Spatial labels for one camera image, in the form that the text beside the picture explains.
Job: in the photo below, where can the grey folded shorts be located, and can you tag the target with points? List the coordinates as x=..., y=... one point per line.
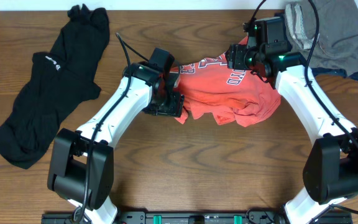
x=336, y=50

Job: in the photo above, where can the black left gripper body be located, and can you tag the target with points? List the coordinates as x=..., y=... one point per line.
x=168, y=105

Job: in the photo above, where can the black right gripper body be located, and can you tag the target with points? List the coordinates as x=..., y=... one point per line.
x=244, y=59

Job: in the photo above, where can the black garment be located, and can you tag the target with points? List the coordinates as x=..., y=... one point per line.
x=60, y=80

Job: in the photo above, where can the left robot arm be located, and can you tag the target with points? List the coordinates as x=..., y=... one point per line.
x=82, y=162

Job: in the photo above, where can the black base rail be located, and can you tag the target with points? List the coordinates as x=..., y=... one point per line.
x=252, y=217

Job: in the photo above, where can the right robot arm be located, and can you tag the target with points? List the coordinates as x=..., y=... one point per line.
x=330, y=175

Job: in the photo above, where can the red printed t-shirt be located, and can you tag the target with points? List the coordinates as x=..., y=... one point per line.
x=209, y=86

